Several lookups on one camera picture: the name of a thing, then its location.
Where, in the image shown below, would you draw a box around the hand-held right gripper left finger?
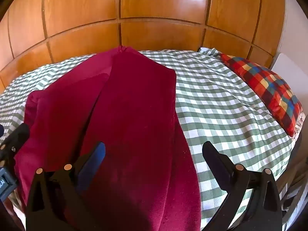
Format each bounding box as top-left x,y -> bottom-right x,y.
25,141 -> 106,231

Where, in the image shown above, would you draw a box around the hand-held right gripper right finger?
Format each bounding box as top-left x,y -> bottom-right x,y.
202,141 -> 282,231

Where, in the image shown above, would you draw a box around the maroon velvet pants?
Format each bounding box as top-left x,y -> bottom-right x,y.
13,45 -> 202,231

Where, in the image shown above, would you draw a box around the green checked bedspread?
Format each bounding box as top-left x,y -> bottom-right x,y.
0,47 -> 304,224

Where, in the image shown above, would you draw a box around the multicolour plaid pillow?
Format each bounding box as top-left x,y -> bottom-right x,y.
220,53 -> 303,137

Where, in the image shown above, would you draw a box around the floral cloth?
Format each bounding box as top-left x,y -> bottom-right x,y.
294,113 -> 306,134

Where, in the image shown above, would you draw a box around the wooden panelled wardrobe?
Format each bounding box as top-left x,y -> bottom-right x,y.
0,0 -> 288,94

